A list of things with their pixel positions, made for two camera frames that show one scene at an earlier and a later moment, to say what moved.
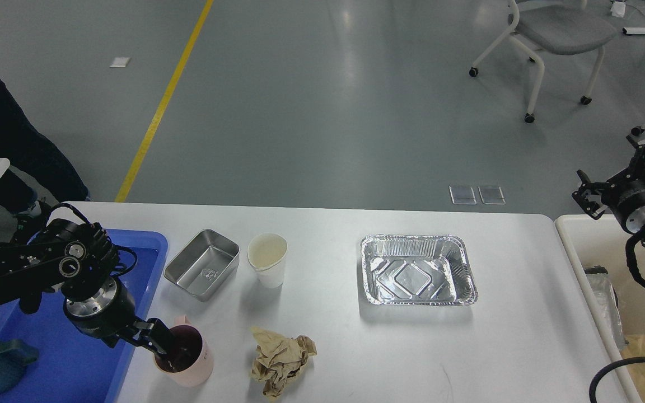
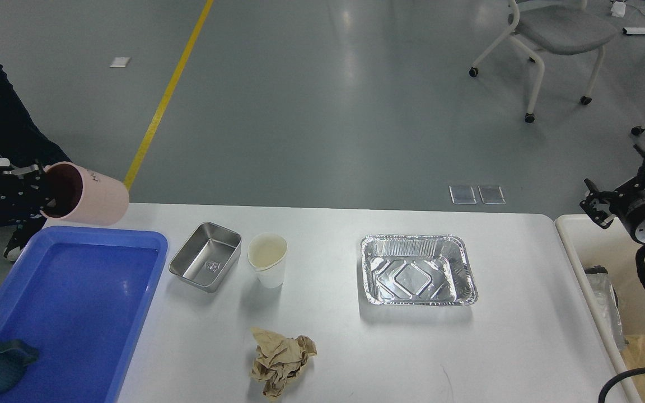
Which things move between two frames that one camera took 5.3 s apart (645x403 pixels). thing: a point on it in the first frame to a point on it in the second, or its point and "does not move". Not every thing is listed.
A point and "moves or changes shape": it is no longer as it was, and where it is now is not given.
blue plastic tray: [72, 366] does not move
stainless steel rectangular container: [204, 265] moves or changes shape
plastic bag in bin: [608, 296] does not move
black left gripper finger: [154, 333] to [5, 162]
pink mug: [188, 361] to [80, 194]
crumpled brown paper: [279, 359] does not move
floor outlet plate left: [462, 195] does not move
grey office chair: [558, 29] does not move
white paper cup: [266, 253] does not move
